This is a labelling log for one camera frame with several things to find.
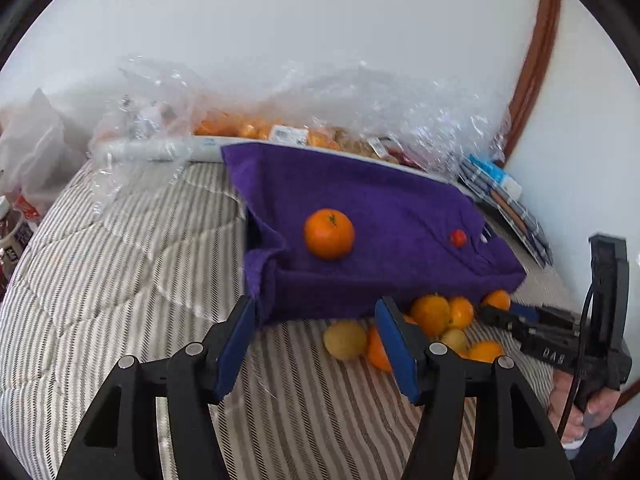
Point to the white plastic bag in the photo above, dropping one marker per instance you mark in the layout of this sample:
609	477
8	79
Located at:
35	145

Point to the clear bag of brown fruits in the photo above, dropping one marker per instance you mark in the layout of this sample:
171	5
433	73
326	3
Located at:
400	115

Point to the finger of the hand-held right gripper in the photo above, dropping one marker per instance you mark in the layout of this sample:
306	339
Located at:
530	312
505	321

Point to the clear bag of mandarins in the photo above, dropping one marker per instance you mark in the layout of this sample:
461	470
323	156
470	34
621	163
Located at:
220	120

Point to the red white package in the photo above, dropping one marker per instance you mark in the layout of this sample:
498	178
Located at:
29	207

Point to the orange with green stem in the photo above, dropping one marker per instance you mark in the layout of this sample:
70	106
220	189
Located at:
329	234

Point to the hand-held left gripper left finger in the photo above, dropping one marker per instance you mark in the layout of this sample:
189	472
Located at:
235	355

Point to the person's right hand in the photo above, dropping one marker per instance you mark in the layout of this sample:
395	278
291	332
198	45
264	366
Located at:
562	400

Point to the small red fruit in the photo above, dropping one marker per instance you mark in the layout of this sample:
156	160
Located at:
458	238

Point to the folded checked cloth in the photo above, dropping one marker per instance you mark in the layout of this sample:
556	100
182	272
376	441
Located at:
515	215

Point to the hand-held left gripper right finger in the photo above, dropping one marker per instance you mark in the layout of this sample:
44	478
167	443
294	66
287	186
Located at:
397	350

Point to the brown wooden frame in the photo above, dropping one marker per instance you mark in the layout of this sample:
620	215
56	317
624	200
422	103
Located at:
537	50

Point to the blue white tissue pack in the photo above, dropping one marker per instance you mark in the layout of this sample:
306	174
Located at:
505	180

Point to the purple towel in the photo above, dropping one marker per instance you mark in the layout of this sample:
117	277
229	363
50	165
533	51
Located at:
390	210

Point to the small yellow-green citrus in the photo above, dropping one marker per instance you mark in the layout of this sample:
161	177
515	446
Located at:
454	340

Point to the yellow lemon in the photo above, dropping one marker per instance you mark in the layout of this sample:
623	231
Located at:
345	340

